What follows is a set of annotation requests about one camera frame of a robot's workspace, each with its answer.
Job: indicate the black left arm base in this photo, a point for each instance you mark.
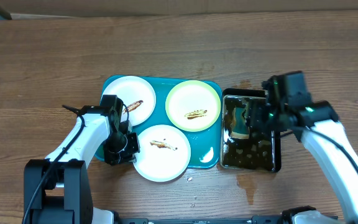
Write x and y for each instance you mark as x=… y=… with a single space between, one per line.
x=63 y=196

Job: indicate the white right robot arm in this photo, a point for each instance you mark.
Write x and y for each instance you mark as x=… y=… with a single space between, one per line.
x=317 y=126

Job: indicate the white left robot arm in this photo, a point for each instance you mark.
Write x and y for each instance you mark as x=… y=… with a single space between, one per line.
x=99 y=127

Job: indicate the black water tray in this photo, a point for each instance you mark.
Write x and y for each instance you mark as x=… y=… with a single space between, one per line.
x=242 y=147

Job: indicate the white plate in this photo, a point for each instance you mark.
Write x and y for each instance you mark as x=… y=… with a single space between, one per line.
x=164 y=154
x=137 y=94

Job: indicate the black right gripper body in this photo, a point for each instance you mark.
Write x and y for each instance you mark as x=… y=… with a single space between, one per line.
x=264 y=119

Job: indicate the teal serving tray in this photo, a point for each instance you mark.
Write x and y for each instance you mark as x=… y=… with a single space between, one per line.
x=205 y=146

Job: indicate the green rimmed plate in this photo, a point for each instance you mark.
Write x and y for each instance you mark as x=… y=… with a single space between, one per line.
x=193 y=105

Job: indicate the black front rail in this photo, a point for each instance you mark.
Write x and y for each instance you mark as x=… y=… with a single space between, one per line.
x=257 y=219

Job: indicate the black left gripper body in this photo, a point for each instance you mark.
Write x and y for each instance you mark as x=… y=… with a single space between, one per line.
x=119 y=149

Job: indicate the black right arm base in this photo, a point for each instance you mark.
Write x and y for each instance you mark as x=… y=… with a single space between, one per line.
x=305 y=215

